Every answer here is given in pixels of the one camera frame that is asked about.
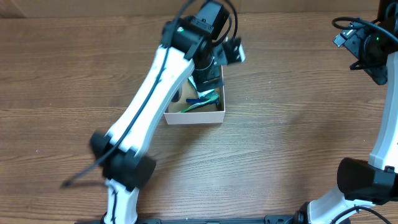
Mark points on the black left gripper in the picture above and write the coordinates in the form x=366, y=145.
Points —
x=199, y=73

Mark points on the green white soap packet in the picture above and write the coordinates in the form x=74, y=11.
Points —
x=200, y=94

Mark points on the green white toothbrush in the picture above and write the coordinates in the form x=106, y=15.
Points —
x=191, y=107

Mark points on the blue disposable razor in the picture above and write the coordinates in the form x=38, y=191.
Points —
x=215, y=99

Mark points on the white cardboard box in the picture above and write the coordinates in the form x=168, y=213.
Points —
x=209, y=114

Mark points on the clear bottle with dark liquid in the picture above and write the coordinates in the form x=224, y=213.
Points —
x=177, y=95

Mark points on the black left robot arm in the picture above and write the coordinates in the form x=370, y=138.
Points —
x=190, y=47

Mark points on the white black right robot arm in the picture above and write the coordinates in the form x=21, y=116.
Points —
x=364, y=184

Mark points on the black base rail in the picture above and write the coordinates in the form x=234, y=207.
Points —
x=268, y=219

